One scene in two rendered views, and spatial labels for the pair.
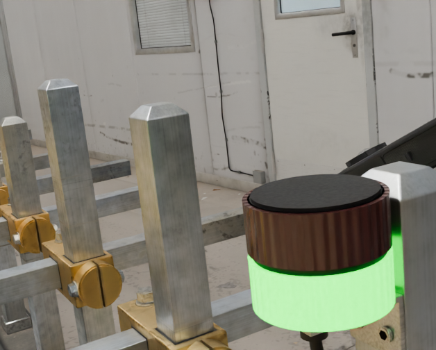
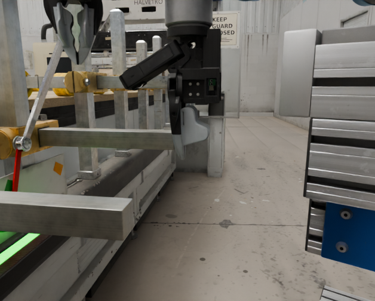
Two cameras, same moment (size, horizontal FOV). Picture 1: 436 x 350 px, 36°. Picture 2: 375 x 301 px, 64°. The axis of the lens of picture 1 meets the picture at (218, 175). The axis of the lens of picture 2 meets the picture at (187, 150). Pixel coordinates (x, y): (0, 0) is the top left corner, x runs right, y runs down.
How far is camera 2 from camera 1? 0.69 m
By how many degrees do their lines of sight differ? 37
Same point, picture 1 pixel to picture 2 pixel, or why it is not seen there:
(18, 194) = not seen: hidden behind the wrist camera
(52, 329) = (143, 121)
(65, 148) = (113, 33)
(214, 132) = not seen: hidden behind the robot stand
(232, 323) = (109, 81)
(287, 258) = not seen: outside the picture
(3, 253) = (156, 103)
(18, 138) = (140, 48)
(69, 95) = (116, 14)
